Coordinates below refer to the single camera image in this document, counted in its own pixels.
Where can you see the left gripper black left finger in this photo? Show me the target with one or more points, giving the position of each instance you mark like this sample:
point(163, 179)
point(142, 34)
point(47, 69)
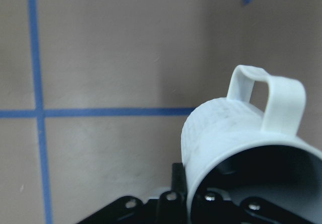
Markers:
point(168, 207)

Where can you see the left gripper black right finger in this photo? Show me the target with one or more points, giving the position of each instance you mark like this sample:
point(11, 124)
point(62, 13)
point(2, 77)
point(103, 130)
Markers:
point(251, 206)

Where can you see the white plastic mug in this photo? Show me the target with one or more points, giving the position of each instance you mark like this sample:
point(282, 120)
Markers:
point(246, 145)

